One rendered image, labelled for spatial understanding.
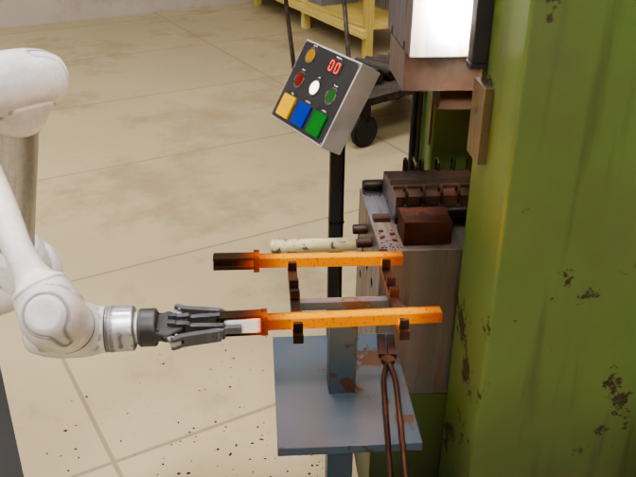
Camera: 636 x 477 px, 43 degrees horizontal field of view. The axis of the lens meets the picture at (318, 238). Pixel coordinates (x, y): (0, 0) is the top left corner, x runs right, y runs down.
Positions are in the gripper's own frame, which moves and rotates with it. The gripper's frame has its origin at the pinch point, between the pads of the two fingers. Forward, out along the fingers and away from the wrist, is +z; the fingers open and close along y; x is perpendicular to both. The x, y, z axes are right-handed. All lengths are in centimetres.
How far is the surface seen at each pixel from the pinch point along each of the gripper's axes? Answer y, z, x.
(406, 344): -36, 42, -33
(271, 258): -23.5, 6.7, 1.2
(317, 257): -23.1, 17.0, 1.2
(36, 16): -688, -197, -89
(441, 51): -46, 47, 41
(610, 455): -10, 89, -50
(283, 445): 6.6, 7.5, -26.0
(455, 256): -36, 53, -7
